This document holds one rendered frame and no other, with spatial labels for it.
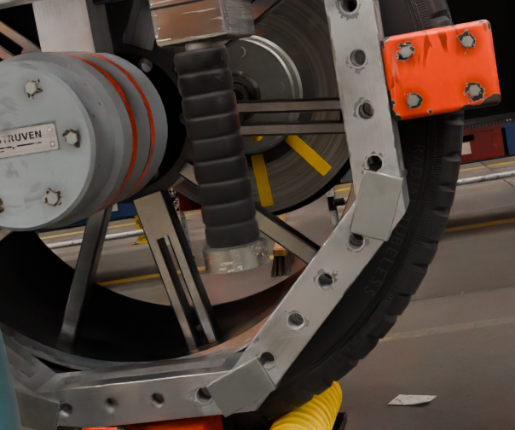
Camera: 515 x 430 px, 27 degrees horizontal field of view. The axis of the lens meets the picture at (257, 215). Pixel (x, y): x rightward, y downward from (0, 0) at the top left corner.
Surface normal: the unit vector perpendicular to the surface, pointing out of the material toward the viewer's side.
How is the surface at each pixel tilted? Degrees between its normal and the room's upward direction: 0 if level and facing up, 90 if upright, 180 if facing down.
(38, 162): 90
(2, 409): 92
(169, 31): 90
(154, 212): 90
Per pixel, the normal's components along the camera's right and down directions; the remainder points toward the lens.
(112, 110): 0.35, -0.05
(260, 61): -0.19, 0.16
